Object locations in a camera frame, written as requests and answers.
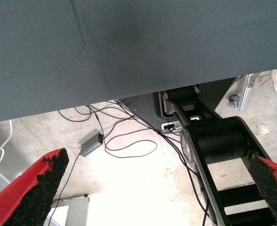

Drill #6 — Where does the grey caster wheel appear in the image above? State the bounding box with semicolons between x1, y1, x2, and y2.
227;95;240;108

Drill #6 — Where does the dark grey base housing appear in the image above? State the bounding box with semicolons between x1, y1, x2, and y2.
118;91;184;132

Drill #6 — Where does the aluminium profile bar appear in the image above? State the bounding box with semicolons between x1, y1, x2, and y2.
237;74;256;112

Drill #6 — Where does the silver usb hub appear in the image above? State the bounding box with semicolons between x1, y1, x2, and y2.
161;121;184;133

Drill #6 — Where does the thin black floor cable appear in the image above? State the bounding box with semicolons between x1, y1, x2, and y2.
115;99;210;226
43;152;82;226
104;117;158;159
58;105;99;122

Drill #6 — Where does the white floor cable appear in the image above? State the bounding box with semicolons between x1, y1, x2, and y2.
0;119;13;200

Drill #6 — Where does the grey power box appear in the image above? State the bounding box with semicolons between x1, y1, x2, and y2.
79;132;105;158

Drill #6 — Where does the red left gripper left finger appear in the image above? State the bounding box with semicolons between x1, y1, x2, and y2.
0;147;70;226

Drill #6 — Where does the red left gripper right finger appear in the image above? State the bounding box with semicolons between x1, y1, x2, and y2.
248;153;277;226

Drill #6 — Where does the white floor box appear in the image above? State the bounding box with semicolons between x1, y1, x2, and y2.
50;194;90;226

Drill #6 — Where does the dark grey table cloth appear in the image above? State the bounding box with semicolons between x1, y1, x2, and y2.
0;0;277;124

